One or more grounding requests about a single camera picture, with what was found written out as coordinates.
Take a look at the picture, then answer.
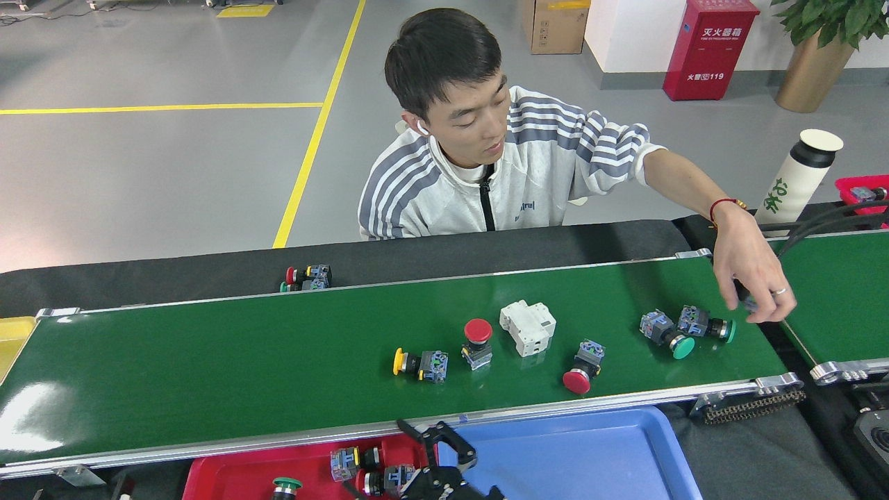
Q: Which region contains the white bottle with black cap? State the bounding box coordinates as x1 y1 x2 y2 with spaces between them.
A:
754 128 845 237

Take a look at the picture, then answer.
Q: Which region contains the white circuit breaker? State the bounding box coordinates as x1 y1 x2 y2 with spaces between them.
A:
499 300 556 358

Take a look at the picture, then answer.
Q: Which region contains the yellow head push button switch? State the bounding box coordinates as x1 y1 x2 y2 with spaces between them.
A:
392 347 449 384

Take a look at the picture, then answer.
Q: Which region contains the short green conveyor belt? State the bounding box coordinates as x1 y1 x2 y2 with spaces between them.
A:
764 228 889 386

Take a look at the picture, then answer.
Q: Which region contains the green plant in gold pot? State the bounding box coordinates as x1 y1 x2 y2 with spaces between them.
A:
770 0 889 114

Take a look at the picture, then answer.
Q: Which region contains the black drive chain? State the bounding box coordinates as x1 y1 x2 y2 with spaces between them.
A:
701 389 808 426

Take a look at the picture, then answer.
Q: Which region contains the blue plastic tray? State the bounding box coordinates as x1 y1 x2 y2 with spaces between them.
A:
438 407 704 500

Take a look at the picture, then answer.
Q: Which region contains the cardboard box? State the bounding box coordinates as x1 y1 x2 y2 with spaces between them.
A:
520 0 591 55

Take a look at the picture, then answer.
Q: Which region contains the black silver-ringed push button switch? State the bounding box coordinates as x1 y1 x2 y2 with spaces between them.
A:
330 446 383 482

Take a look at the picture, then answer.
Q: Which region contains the person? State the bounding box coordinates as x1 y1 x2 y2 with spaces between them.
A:
358 8 667 242

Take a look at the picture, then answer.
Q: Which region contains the small red bin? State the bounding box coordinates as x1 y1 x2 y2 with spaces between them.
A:
835 175 889 217

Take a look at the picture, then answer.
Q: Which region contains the red string bracelet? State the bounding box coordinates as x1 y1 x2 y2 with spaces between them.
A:
708 198 747 226

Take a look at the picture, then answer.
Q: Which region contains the long green conveyor belt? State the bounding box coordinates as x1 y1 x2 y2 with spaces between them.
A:
0 249 810 481

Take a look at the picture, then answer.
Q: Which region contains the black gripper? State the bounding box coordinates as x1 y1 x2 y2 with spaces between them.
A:
342 419 506 500

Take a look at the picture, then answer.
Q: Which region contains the yellow plastic tray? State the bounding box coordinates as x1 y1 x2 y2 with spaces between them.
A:
0 317 37 385

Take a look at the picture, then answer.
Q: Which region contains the red fire extinguisher box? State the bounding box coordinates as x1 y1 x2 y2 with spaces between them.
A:
662 0 761 101

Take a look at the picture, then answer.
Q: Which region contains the red plastic tray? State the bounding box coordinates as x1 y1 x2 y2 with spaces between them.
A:
182 436 440 500

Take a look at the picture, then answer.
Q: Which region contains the black cable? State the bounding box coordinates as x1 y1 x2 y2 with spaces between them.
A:
785 200 889 240
774 208 889 261

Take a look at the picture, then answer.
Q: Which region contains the person's left hand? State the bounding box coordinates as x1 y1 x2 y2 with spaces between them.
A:
712 205 798 324

